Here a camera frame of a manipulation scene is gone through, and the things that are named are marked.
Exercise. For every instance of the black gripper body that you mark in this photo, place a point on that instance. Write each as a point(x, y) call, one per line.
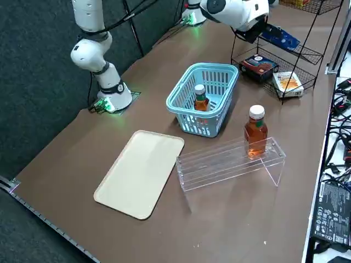
point(255, 30)

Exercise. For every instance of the blue Oreo cookie box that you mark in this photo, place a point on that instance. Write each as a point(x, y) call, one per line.
point(288, 42)

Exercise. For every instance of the amber tea bottle white cap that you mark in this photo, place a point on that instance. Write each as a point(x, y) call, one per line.
point(256, 134)
point(201, 104)

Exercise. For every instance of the light blue plastic shopping basket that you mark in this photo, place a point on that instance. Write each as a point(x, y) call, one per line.
point(172, 106)

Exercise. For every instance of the clear acrylic step shelf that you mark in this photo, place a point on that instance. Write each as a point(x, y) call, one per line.
point(233, 161)

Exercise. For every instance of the dark chocolate cookie box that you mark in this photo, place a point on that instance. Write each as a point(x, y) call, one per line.
point(257, 68)

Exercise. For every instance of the yellow wafer box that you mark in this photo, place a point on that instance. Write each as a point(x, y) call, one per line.
point(296, 2)

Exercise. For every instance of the white cracker box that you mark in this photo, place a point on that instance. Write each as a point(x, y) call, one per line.
point(288, 85)

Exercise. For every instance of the black stand pole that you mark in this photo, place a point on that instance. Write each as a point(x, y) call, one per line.
point(138, 41)

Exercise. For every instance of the cream plastic tray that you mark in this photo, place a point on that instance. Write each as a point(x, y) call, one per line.
point(137, 175)

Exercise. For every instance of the black labelled power adapter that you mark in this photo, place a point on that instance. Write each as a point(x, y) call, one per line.
point(331, 213)

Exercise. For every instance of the aluminium camera post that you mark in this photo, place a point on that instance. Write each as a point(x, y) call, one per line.
point(336, 59)

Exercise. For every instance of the aluminium edge rail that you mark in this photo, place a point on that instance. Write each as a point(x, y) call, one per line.
point(8, 184)

